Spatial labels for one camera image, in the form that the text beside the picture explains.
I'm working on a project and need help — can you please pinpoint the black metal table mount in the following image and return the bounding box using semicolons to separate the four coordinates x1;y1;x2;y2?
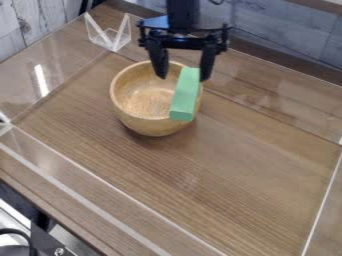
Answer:
31;223;78;256

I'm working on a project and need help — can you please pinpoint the green rectangular block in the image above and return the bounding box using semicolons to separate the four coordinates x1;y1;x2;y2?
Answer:
170;67;201;122

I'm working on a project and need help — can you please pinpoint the black cable bottom left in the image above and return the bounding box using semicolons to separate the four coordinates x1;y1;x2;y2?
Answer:
0;227;39;256

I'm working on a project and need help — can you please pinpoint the wooden bowl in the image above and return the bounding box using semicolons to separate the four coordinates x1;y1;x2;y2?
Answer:
110;61;204;137

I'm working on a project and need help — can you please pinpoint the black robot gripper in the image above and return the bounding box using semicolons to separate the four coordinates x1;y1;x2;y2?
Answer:
137;0;232;82

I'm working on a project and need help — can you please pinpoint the clear acrylic corner bracket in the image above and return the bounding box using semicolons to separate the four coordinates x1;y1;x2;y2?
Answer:
85;12;131;52

